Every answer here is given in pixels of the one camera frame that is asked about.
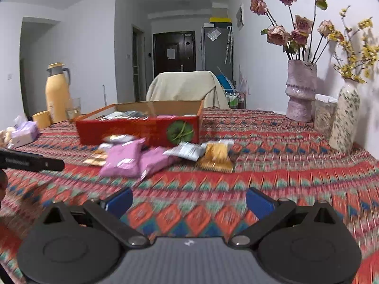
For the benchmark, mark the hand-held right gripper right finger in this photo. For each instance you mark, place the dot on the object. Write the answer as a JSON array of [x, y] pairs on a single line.
[[260, 202]]

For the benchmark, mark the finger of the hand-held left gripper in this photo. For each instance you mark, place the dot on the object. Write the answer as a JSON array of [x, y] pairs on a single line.
[[54, 164]]

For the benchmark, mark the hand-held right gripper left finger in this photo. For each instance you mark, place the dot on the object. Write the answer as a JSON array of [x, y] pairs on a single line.
[[118, 202]]

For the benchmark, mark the beige snack packet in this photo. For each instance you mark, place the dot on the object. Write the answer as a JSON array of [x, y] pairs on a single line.
[[96, 158]]

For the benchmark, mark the pink snack packet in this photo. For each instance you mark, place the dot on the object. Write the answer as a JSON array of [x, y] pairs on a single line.
[[157, 161], [124, 159]]

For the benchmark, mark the golden nut snack packet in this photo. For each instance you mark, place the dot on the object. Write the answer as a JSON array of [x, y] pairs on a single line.
[[216, 156]]

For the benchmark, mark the silver gold snack packet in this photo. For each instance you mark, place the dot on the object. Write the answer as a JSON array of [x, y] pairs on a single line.
[[118, 138]]

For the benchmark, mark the red cardboard box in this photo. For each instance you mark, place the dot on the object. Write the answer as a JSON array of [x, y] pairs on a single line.
[[139, 131]]

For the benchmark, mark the white snack packet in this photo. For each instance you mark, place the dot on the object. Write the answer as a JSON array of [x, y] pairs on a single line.
[[112, 116]]

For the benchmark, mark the silver grey snack packet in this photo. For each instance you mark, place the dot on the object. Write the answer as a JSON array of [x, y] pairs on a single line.
[[185, 151]]

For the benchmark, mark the person's left hand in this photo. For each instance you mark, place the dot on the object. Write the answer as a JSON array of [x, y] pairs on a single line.
[[2, 185]]

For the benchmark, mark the white wrapped pastries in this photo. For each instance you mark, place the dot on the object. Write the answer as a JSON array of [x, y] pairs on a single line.
[[6, 137]]

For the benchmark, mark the purple tissue box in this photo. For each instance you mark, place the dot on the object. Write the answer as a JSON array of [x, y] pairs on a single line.
[[25, 133]]

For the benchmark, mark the patterned red tablecloth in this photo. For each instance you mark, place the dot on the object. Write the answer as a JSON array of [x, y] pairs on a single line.
[[266, 168]]

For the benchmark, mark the yellow mug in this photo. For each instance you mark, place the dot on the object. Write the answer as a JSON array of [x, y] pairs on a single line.
[[42, 119]]

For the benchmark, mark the glass cup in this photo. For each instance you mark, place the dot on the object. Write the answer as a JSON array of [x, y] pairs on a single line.
[[73, 111]]

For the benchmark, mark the yellow thermos jug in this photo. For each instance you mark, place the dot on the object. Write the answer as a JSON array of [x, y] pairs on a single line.
[[57, 94]]

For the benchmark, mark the rack of bottles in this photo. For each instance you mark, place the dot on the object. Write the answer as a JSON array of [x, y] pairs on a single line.
[[237, 100]]

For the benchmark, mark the clear grain container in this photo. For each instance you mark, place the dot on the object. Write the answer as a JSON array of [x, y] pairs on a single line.
[[324, 115]]

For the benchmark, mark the pink ceramic vase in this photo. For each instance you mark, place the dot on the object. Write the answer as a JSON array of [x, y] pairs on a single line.
[[300, 94]]

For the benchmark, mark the speckled white vase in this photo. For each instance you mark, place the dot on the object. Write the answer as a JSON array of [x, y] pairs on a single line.
[[345, 118]]

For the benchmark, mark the blue plastic item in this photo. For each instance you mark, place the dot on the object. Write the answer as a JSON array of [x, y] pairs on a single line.
[[225, 81]]

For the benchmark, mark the chair with beige cover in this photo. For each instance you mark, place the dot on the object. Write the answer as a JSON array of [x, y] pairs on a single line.
[[183, 90]]

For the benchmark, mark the dark entrance door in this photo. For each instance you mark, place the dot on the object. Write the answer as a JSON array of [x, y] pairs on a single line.
[[174, 65]]

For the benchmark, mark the grey refrigerator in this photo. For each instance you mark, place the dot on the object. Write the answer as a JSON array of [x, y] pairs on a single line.
[[214, 56]]

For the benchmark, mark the paper notice on door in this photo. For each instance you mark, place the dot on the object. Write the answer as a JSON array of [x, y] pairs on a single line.
[[171, 53]]

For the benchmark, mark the white folded umbrella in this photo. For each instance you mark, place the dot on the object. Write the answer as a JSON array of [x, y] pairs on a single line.
[[228, 44]]

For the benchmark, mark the dried pink roses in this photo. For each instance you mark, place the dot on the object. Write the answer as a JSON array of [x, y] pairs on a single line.
[[296, 34]]

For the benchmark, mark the paper sheet on refrigerator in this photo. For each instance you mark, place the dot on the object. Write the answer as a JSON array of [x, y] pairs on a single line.
[[214, 35]]

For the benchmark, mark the yellow flower branches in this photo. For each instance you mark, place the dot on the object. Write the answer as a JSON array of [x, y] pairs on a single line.
[[355, 56]]

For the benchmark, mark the yellow black box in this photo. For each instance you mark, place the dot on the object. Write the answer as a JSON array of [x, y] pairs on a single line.
[[220, 20]]

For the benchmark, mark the wall poster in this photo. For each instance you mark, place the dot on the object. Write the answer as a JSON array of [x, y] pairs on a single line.
[[240, 17]]

